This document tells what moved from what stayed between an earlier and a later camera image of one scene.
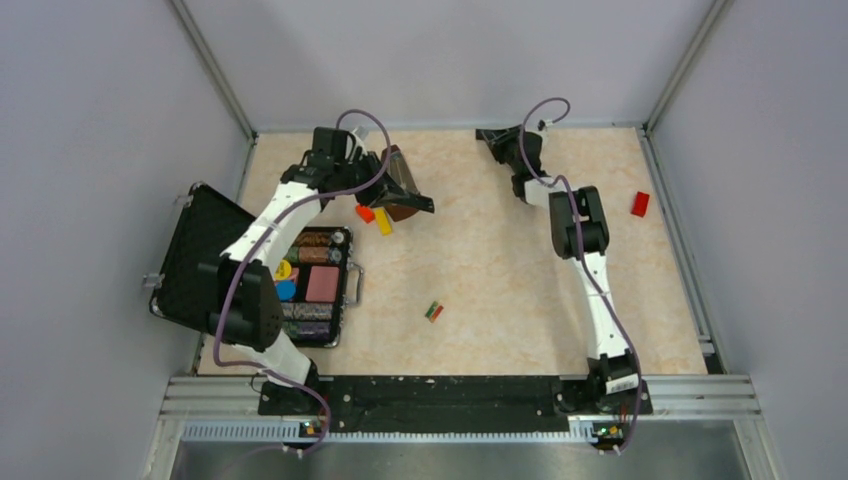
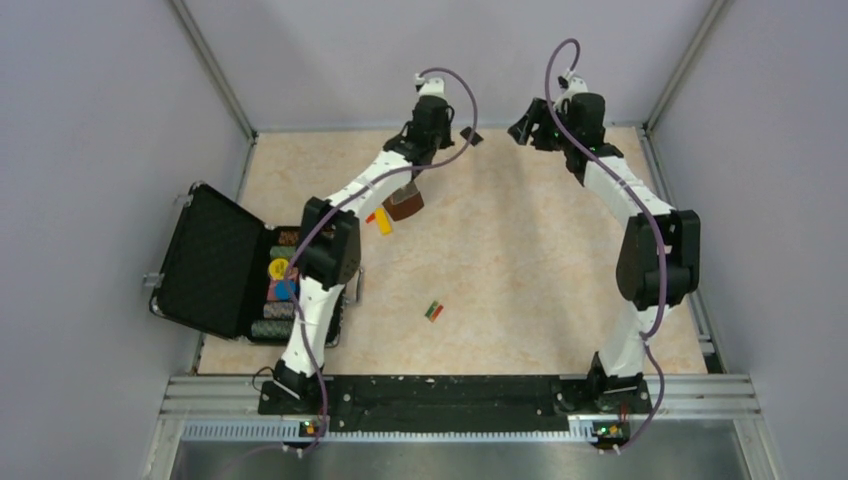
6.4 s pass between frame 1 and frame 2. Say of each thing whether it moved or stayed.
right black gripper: moved
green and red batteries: stayed
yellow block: stayed
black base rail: stayed
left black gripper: moved
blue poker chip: stayed
